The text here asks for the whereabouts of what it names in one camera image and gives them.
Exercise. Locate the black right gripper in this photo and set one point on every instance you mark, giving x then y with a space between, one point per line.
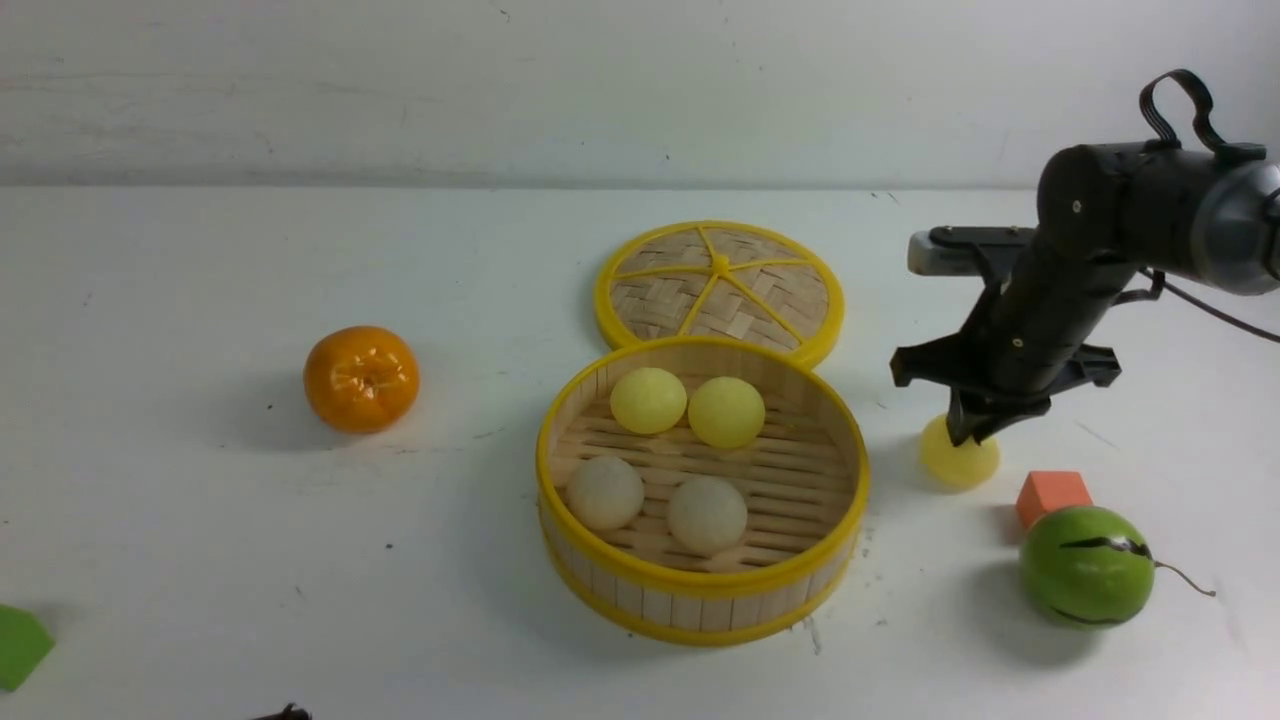
1023 342

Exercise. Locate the yellow bun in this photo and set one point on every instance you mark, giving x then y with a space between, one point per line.
726 412
957 467
648 401

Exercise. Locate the white bun bottom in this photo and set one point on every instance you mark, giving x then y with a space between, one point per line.
707 515

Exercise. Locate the white bun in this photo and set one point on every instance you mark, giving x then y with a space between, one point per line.
707 515
605 493

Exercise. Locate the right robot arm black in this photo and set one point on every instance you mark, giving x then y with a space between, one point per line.
1115 222

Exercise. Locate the bamboo steamer tray yellow rim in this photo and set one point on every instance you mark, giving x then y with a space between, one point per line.
804 483

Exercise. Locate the woven bamboo steamer lid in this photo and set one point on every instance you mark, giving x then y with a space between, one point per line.
720 279

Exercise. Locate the orange cube block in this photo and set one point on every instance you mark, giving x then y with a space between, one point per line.
1046 491

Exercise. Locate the green toy watermelon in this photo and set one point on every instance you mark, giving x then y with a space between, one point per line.
1089 567

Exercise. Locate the orange toy tangerine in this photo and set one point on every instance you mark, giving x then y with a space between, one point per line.
361 379

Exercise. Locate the green block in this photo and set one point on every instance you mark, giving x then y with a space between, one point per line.
24 643

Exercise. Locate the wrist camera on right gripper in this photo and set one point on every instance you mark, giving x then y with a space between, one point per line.
987 252

